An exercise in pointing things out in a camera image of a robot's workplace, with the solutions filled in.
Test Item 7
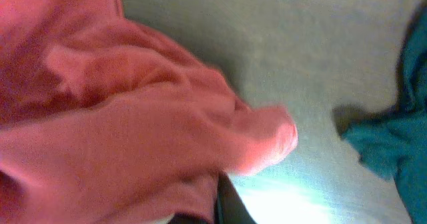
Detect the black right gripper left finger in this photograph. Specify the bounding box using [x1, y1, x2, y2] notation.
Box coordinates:
[167, 214, 208, 224]

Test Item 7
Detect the orange t-shirt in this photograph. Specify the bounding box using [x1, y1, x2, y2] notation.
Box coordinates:
[1, 0, 298, 223]

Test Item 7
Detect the dark teal t-shirt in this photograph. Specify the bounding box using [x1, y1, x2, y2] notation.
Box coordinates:
[341, 5, 426, 223]

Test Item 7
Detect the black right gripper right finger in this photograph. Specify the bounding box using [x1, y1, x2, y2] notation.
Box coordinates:
[216, 174, 256, 224]

